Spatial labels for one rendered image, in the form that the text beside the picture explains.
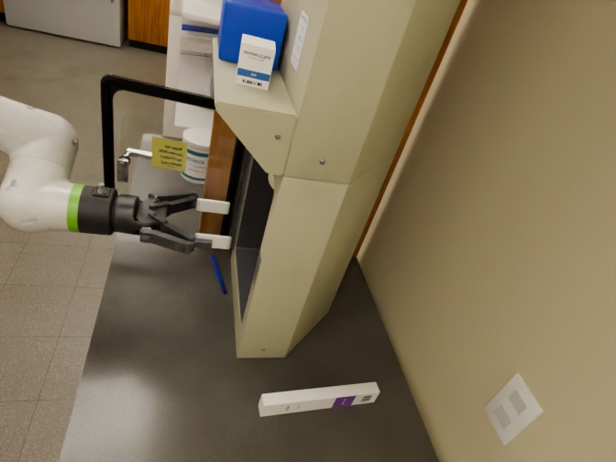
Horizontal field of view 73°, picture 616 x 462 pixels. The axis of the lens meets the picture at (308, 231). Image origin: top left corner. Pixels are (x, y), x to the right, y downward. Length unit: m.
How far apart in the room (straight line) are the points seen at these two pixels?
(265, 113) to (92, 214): 0.41
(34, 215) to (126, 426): 0.41
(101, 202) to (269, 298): 0.36
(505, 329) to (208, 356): 0.60
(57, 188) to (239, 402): 0.54
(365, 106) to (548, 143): 0.34
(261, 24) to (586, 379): 0.73
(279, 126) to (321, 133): 0.06
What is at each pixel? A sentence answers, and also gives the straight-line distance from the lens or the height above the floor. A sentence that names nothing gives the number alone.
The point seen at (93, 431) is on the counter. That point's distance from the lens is 0.89.
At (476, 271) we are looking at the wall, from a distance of 0.90.
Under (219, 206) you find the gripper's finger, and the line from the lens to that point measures 0.93.
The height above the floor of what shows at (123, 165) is 1.20.
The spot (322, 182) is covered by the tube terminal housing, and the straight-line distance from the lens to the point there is 0.67.
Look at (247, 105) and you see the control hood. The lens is 0.60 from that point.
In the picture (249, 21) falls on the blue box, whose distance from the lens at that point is 0.74.
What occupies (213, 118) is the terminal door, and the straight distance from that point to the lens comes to 0.94.
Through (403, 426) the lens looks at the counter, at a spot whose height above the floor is 0.94.
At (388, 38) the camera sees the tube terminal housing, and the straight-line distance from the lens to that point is 0.60.
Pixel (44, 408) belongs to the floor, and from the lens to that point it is 2.03.
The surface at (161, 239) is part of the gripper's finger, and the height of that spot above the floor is 1.19.
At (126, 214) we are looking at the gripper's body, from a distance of 0.85.
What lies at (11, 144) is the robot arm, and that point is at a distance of 0.92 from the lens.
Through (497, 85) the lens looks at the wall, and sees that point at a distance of 0.95.
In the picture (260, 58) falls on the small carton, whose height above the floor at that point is 1.55.
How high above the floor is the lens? 1.73
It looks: 35 degrees down
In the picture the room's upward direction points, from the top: 18 degrees clockwise
